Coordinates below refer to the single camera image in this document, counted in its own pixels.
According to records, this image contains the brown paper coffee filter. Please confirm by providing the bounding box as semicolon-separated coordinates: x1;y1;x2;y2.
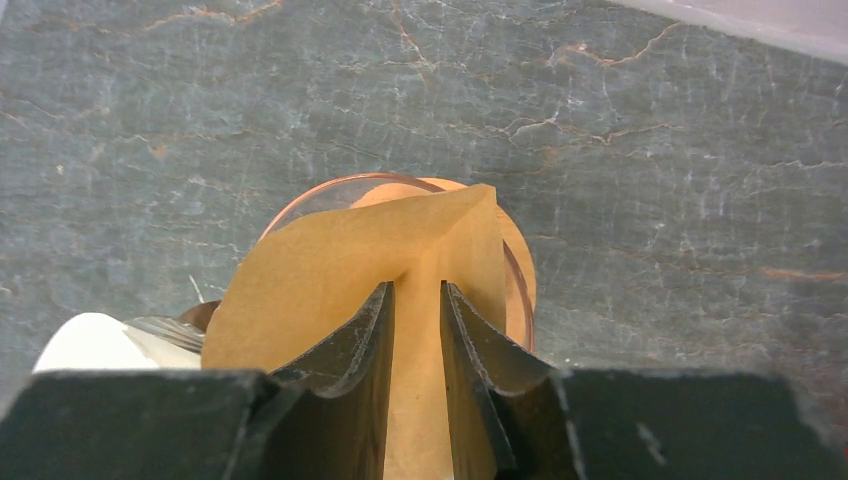
200;184;507;479

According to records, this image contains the dark wooden ring holder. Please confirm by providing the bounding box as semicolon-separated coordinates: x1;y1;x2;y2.
177;300;220;333

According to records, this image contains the clear glass dripper cone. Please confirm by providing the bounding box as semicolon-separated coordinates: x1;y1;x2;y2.
125;316;205;354

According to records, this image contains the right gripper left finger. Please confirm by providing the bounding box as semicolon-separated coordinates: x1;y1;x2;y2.
1;282;395;479

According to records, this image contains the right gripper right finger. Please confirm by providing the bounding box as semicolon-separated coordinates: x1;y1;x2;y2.
440;282;847;479

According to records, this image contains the white paper coffee filter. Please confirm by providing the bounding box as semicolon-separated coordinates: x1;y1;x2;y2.
33;312;200;373

